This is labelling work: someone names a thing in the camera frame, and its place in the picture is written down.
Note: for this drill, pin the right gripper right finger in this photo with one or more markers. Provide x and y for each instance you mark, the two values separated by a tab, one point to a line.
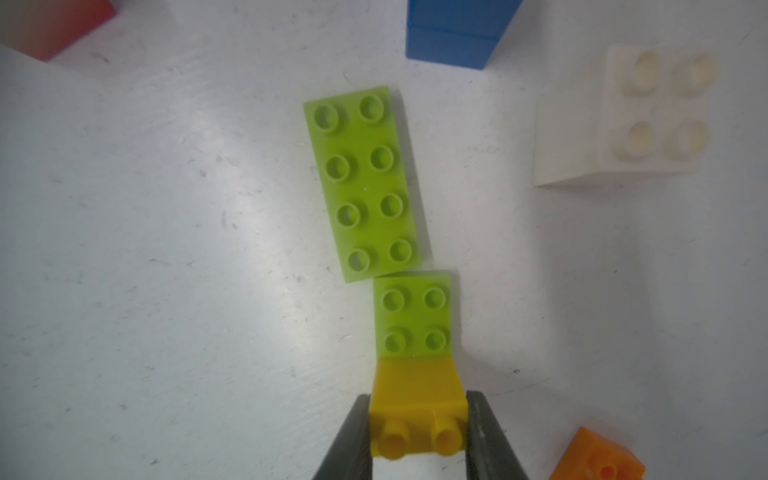
489	455

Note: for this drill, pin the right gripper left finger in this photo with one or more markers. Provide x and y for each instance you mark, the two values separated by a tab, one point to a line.
349	456

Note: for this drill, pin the yellow lego brick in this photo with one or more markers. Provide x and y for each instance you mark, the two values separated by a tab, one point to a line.
418	405

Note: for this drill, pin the green lego plate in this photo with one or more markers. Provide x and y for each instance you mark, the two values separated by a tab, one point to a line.
413	314
356	146

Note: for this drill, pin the blue lego brick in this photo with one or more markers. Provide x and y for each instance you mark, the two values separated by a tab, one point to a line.
461	33

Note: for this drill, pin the orange lego brick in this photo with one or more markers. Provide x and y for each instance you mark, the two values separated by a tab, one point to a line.
592	456

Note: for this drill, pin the white lego brick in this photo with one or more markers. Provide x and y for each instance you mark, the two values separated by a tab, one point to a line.
637	112

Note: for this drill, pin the red lego brick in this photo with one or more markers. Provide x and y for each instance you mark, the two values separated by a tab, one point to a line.
42	29

